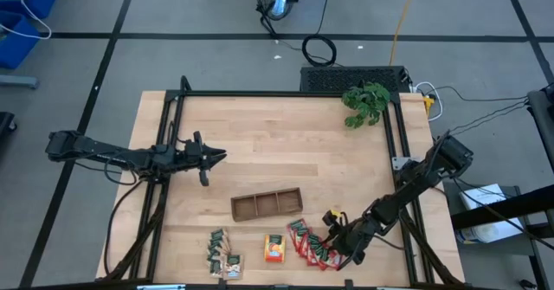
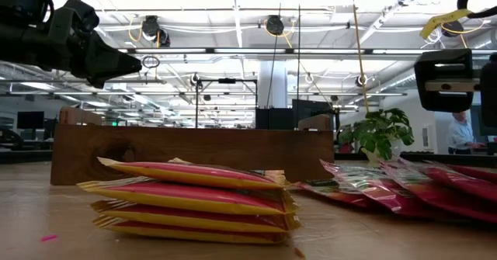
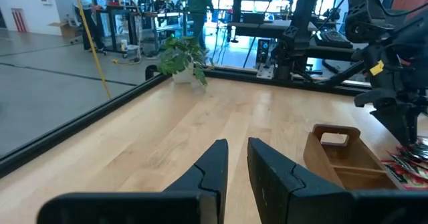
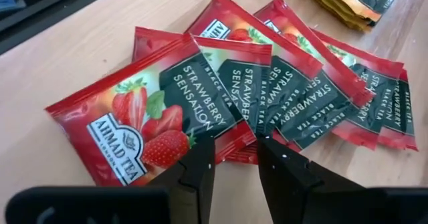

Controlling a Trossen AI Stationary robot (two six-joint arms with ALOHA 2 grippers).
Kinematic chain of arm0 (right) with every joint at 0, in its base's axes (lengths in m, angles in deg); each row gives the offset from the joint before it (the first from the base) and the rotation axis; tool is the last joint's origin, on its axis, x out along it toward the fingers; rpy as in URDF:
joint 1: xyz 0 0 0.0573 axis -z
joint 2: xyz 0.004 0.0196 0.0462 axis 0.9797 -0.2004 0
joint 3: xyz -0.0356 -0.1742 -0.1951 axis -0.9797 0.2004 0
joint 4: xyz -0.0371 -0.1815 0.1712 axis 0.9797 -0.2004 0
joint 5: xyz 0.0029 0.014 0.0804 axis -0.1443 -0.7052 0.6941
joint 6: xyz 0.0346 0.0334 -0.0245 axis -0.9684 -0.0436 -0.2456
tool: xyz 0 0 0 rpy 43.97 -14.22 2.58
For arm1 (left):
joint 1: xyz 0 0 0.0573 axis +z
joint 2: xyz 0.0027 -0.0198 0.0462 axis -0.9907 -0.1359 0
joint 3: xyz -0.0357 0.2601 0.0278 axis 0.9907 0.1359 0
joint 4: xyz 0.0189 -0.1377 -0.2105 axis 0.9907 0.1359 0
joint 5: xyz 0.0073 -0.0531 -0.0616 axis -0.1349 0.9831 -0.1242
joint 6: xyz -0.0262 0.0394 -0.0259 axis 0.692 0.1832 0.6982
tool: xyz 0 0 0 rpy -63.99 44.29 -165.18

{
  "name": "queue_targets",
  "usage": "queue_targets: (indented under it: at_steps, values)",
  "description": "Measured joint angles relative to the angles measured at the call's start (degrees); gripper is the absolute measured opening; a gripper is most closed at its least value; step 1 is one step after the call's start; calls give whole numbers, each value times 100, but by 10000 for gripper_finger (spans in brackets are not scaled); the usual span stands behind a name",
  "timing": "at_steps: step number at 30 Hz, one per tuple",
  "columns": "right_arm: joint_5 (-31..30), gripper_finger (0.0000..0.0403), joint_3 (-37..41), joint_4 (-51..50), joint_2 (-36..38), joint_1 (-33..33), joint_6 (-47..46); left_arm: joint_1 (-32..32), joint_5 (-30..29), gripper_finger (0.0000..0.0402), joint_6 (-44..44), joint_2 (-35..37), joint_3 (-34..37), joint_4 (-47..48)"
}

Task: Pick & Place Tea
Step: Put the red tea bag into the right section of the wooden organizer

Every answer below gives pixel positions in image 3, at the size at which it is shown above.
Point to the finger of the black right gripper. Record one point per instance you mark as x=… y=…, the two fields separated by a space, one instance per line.
x=393 y=120
x=412 y=120

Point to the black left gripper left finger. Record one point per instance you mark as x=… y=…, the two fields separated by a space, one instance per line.
x=210 y=177

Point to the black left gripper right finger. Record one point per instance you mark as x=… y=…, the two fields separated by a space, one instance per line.
x=277 y=184

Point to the red strawberry tea packet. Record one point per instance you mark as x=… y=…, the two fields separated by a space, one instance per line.
x=411 y=168
x=401 y=180
x=418 y=150

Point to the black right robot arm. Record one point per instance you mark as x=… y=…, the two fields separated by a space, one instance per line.
x=361 y=20

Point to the wooden three-slot tea box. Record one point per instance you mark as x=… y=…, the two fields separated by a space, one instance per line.
x=314 y=157

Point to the black keyboard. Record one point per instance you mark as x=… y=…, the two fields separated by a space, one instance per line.
x=334 y=38

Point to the green potted plant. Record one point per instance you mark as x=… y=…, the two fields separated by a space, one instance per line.
x=177 y=57

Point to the black tower with blue light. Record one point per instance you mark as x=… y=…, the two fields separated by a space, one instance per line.
x=263 y=53

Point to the dark office desk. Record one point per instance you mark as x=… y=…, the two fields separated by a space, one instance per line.
x=267 y=28

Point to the person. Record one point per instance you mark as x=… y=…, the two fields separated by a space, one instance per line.
x=158 y=1
x=87 y=23
x=199 y=0

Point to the black standing desk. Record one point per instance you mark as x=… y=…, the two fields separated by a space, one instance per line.
x=127 y=10

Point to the cardboard box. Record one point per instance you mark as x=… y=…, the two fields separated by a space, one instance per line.
x=67 y=30

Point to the silver angle bracket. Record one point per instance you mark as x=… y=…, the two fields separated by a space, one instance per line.
x=265 y=72

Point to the red striped wall sign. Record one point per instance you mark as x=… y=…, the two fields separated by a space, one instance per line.
x=19 y=20

